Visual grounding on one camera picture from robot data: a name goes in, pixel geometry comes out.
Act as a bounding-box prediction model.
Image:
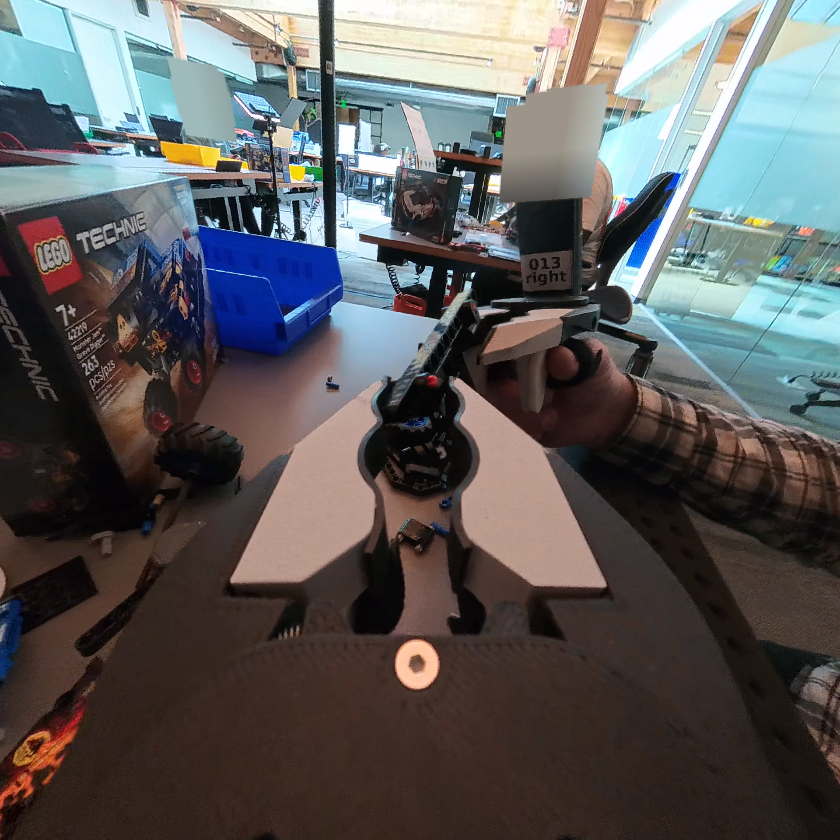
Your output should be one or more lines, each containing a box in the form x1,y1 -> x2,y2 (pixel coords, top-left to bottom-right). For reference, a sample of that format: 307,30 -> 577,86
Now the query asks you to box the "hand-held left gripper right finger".
447,384 -> 609,628

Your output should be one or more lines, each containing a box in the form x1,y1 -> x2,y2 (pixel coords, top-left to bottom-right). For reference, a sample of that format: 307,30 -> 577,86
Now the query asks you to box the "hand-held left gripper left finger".
227,384 -> 395,628

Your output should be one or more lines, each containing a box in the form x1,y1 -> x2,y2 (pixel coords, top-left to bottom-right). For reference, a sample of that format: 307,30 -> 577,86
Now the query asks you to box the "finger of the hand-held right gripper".
476,310 -> 568,368

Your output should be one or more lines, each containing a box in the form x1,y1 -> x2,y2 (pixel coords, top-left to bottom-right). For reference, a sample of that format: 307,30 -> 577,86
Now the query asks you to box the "black toy truck chassis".
374,300 -> 480,500

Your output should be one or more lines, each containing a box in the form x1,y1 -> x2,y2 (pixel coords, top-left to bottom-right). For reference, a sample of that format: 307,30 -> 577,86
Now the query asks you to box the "person's right forearm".
591,374 -> 840,572

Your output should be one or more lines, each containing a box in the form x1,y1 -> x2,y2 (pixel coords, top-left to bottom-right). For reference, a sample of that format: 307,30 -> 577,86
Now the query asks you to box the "light grey desk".
0,300 -> 618,762

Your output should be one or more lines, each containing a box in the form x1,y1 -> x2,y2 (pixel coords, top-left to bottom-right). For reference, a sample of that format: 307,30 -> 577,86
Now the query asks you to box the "person's right hand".
493,335 -> 644,451

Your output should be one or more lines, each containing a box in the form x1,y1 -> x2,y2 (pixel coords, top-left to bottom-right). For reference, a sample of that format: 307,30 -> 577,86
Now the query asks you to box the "black swivel chair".
591,171 -> 683,296

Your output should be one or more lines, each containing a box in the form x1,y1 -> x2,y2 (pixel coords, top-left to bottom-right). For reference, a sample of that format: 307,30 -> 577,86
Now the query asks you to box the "dark wooden table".
361,224 -> 526,316

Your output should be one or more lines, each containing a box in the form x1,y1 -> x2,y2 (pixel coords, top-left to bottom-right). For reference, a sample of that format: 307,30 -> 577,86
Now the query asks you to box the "dark printed box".
392,168 -> 463,244

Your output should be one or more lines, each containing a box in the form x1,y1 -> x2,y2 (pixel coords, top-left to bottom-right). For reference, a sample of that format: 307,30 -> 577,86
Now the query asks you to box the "black toy wheel blue rim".
155,423 -> 246,487

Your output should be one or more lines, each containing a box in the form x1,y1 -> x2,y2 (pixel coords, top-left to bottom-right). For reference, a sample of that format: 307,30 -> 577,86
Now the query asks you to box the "black straight toy beam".
77,558 -> 172,657

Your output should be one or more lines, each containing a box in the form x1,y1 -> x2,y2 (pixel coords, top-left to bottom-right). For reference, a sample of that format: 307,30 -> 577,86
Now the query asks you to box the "blue plastic storage bin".
197,226 -> 345,355

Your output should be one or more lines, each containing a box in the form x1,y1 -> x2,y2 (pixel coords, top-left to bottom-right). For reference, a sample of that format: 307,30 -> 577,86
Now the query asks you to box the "black metal pole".
315,0 -> 340,250

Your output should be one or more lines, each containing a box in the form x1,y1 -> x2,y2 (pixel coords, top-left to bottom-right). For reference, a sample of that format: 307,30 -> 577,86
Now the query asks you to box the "monster truck toy set box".
0,178 -> 221,526

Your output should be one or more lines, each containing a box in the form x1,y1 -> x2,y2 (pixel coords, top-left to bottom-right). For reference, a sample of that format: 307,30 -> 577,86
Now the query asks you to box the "black orange flame toy panel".
0,683 -> 93,821

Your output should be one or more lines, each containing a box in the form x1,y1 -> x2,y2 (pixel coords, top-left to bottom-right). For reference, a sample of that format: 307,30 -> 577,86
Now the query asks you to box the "yellow bin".
161,141 -> 221,169

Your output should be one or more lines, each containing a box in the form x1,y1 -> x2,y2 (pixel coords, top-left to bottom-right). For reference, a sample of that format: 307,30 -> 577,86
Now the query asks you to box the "blue toy bracket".
0,598 -> 21,683

